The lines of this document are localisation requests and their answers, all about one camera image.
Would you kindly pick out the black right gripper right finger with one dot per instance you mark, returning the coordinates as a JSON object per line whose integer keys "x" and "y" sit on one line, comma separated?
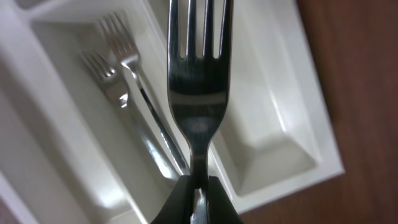
{"x": 221, "y": 210}

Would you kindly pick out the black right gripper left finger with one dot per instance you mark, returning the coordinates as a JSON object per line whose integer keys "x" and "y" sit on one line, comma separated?
{"x": 178, "y": 207}

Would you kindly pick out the metal fork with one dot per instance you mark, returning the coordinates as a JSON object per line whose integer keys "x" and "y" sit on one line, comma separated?
{"x": 198, "y": 89}
{"x": 127, "y": 54}
{"x": 113, "y": 84}

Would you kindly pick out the white cutlery tray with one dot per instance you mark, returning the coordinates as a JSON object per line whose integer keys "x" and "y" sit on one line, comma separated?
{"x": 72, "y": 157}

